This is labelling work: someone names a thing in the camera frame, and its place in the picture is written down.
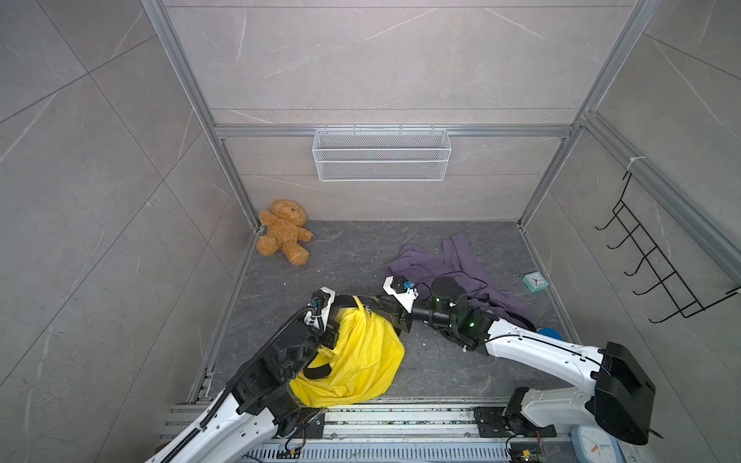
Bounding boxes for metal base rail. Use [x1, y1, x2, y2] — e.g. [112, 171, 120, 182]
[155, 398, 638, 463]

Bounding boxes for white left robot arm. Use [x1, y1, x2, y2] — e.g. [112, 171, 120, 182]
[149, 304, 340, 462]

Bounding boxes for black wire hook rack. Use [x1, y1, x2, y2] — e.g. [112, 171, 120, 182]
[594, 173, 740, 324]

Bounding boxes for white round wall clock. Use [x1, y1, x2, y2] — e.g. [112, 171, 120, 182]
[570, 424, 623, 463]

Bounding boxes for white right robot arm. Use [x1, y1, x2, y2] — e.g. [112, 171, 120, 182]
[367, 276, 656, 446]

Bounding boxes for small green alarm clock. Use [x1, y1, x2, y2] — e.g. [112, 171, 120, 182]
[522, 271, 549, 293]

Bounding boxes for white wire mesh basket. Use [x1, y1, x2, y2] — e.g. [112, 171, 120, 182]
[312, 128, 452, 182]

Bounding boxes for purple trousers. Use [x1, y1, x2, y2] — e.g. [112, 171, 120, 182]
[386, 233, 536, 331]

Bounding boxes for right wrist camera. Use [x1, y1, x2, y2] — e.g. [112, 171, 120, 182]
[383, 275, 419, 314]

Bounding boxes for brown teddy bear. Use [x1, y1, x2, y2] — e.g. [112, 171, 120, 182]
[257, 200, 314, 265]

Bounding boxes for blue round object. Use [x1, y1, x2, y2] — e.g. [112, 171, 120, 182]
[538, 327, 563, 341]

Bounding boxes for yellow trousers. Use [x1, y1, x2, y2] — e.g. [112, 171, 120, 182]
[289, 309, 405, 408]

